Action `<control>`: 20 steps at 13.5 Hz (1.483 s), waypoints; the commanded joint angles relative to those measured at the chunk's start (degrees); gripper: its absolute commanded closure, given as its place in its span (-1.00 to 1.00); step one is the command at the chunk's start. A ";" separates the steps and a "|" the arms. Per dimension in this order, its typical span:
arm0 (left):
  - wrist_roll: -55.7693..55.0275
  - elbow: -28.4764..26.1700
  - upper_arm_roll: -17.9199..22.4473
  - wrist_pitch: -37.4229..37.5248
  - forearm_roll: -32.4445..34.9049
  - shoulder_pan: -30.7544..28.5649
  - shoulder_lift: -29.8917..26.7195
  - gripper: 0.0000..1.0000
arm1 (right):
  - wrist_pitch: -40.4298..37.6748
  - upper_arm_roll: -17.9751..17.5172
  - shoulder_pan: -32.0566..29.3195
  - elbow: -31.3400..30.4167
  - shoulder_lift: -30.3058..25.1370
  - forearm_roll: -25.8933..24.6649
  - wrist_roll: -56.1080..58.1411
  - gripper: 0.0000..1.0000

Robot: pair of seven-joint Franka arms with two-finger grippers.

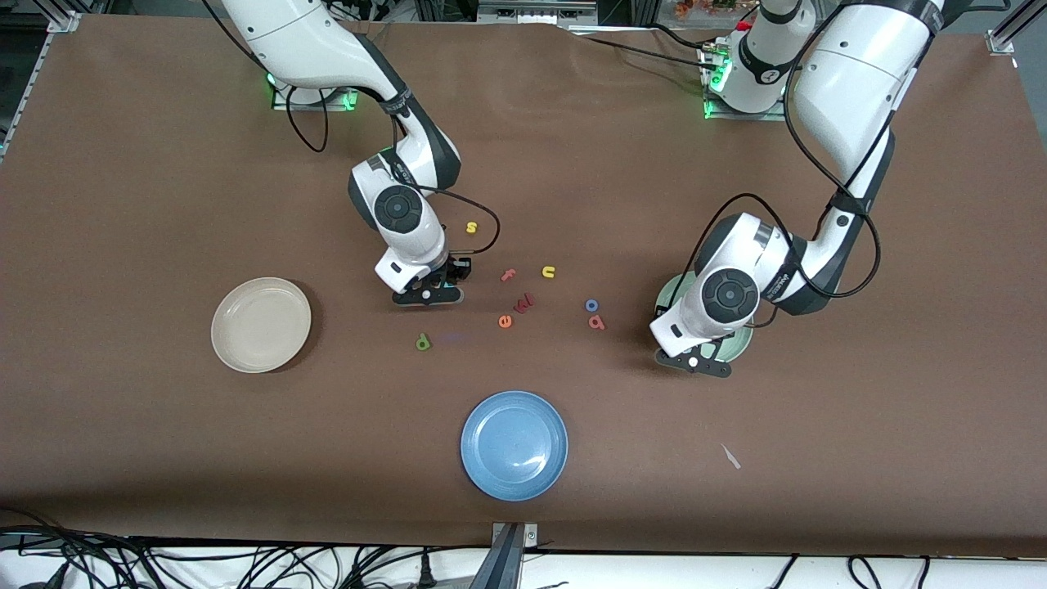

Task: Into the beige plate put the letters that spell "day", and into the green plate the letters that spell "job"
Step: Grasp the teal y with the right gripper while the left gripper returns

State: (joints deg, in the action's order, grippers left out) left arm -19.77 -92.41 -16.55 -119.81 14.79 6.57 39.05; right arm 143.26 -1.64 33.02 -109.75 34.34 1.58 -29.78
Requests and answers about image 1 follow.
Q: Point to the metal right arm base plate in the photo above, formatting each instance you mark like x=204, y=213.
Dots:
x=348, y=102

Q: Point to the beige round plate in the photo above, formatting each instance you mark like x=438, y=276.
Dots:
x=261, y=325

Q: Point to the dark red letter w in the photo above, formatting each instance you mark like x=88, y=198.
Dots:
x=525, y=303

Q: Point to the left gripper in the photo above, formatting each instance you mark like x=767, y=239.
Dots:
x=659, y=310

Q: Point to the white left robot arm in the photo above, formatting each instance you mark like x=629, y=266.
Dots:
x=842, y=82

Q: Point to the small white paper scrap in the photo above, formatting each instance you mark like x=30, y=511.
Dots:
x=730, y=456

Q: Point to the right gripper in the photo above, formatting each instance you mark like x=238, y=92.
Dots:
x=451, y=271

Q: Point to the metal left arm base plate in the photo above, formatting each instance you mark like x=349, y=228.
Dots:
x=777, y=114

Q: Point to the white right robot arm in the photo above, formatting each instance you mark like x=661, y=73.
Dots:
x=286, y=41

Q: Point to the orange leafy decoration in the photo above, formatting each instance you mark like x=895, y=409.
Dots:
x=712, y=6

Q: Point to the pale green round plate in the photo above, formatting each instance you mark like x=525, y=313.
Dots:
x=740, y=342

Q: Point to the aluminium frame profile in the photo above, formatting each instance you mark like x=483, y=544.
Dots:
x=1010, y=24
x=61, y=16

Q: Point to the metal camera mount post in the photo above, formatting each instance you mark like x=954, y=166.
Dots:
x=514, y=544

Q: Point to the blue round plate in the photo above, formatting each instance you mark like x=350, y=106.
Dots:
x=514, y=446

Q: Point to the black power plug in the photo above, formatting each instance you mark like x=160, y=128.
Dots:
x=424, y=570

